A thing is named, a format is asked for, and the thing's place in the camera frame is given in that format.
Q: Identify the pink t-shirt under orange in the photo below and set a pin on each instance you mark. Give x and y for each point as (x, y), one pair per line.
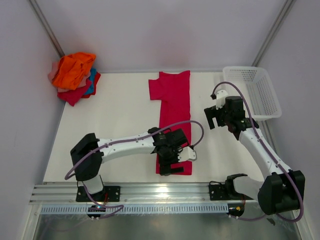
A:
(54, 70)

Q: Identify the red t-shirt at bottom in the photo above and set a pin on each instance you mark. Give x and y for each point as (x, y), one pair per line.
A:
(73, 96)

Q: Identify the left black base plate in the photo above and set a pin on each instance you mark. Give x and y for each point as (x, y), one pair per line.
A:
(108, 194)

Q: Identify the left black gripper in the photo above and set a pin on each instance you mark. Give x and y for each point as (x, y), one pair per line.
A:
(165, 166)

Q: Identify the right controller board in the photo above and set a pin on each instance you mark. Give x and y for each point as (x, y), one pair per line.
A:
(235, 210)

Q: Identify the slotted grey cable duct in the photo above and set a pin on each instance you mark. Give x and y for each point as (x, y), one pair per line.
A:
(172, 208)

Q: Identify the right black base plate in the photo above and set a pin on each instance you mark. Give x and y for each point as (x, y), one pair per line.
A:
(218, 192)

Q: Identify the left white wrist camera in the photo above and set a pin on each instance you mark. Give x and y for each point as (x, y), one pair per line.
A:
(187, 154)

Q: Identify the left corner metal post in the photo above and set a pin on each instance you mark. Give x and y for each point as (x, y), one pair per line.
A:
(46, 27)

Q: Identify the controller board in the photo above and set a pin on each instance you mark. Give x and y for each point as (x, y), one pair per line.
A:
(96, 209)
(235, 210)

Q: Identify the white perforated plastic basket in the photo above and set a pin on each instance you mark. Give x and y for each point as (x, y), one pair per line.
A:
(256, 86)

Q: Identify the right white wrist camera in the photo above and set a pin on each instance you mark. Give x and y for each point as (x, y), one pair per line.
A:
(221, 98)

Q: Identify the corner metal post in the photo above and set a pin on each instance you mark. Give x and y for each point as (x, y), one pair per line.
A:
(46, 27)
(273, 31)

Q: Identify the aluminium front rail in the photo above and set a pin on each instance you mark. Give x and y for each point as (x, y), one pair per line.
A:
(130, 193)

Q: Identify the left controller board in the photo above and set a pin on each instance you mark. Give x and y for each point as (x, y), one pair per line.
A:
(96, 209)

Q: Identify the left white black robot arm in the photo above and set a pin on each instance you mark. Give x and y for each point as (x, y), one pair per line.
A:
(170, 146)

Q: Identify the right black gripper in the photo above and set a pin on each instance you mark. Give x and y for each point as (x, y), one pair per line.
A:
(212, 112)

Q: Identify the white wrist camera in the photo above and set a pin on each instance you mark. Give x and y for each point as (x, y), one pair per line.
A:
(187, 154)
(221, 98)

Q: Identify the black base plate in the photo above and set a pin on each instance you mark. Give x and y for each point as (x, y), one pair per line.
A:
(218, 192)
(108, 194)

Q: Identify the blue t-shirt in pile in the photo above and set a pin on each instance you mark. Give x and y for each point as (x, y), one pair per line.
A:
(94, 78)

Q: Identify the orange folded t-shirt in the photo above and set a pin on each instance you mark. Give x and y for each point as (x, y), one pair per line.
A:
(72, 69)

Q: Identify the magenta pink t-shirt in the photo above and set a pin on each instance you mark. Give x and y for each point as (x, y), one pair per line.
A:
(173, 90)

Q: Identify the right corner metal post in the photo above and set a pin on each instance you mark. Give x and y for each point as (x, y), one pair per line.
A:
(273, 31)

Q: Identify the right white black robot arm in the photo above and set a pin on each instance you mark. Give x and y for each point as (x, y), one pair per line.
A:
(282, 188)

